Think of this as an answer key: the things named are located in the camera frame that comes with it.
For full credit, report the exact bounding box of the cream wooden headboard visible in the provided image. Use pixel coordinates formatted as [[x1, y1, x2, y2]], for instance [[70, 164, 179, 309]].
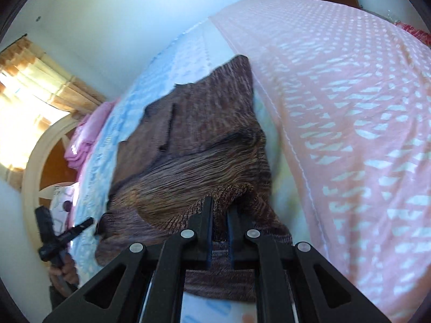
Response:
[[21, 114, 79, 250]]

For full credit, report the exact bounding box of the person's left hand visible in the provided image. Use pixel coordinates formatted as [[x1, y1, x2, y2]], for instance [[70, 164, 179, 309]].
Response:
[[49, 253, 79, 291]]

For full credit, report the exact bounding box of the brown knitted sweater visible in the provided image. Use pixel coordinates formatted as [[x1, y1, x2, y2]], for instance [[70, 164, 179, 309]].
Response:
[[95, 55, 291, 303]]

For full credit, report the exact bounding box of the pink folded quilt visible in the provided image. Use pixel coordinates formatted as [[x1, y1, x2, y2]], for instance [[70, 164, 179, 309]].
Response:
[[64, 101, 116, 171]]

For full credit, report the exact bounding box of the pink dotted bed cover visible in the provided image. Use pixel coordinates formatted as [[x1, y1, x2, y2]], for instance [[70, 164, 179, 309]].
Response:
[[212, 0, 430, 322]]

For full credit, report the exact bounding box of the white patterned pillow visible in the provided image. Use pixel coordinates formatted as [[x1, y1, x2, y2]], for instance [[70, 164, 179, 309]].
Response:
[[50, 184, 76, 235]]

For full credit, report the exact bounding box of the yellow patterned curtain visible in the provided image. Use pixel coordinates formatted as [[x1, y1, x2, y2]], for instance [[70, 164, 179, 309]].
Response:
[[1, 37, 106, 190]]

